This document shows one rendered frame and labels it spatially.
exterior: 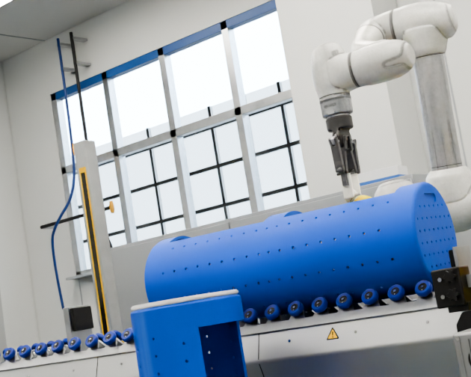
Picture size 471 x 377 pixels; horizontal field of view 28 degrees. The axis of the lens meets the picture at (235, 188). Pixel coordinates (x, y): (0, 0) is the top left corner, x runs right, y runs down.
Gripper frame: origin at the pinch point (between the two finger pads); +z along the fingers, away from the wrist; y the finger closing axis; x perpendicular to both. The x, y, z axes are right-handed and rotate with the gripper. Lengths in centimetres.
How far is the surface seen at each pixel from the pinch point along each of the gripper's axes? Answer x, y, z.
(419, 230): 24.2, 16.2, 16.5
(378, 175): -65, -169, -22
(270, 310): -22.8, 16.7, 30.3
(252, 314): -28.9, 16.5, 30.5
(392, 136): -90, -253, -52
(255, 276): -24.0, 19.5, 20.4
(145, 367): -36, 58, 39
